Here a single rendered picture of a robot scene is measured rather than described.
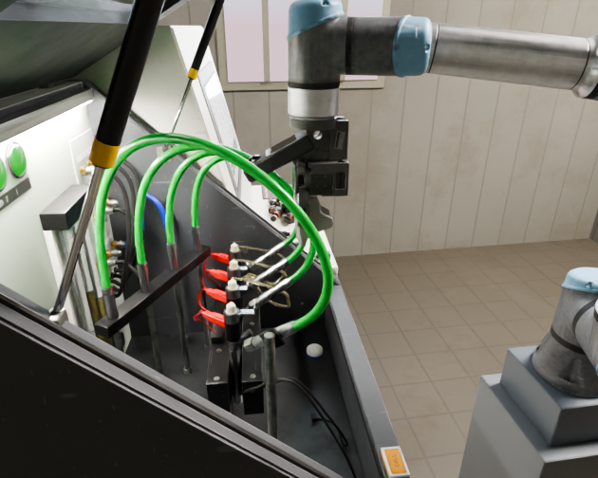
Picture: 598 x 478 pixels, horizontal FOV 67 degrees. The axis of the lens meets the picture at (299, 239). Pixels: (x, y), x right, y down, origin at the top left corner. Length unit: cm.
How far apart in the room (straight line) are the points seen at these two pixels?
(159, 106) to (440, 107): 246
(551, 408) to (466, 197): 264
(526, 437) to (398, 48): 80
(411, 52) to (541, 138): 311
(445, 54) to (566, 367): 64
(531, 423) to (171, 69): 105
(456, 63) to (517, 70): 9
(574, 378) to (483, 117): 257
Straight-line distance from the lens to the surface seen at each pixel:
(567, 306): 100
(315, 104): 66
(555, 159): 385
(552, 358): 106
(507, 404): 115
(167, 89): 104
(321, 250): 59
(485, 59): 79
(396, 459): 77
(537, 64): 81
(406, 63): 65
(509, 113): 352
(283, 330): 67
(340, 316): 105
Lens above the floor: 155
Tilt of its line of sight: 25 degrees down
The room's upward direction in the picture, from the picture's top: straight up
